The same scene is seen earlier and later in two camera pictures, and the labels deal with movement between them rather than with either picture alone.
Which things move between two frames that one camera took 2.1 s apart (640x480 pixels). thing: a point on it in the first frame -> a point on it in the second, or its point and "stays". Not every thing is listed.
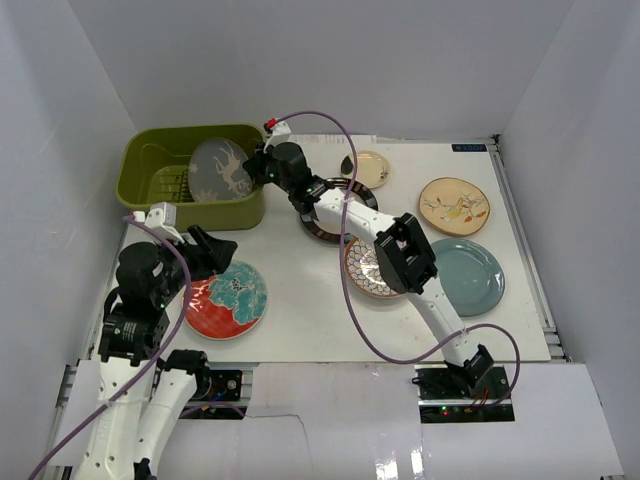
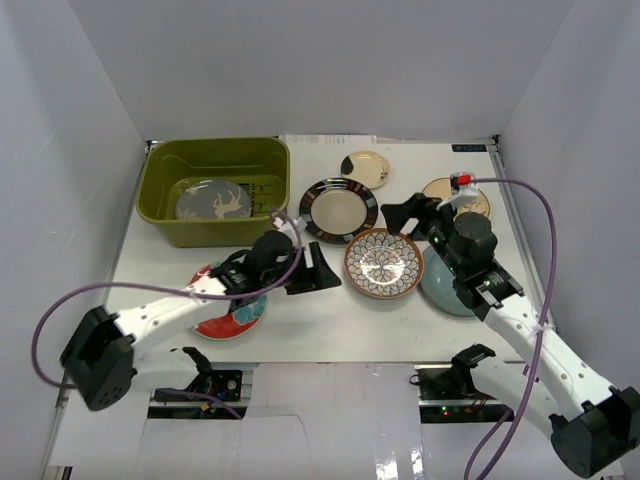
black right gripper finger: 254,166 -> 397,215
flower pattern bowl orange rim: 363,269 stays
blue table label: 468,148 stays
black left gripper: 198,250 -> 304,270
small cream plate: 372,168 stays
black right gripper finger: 260,179 -> 423,232
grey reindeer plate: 216,172 -> 213,199
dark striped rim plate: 325,232 stays
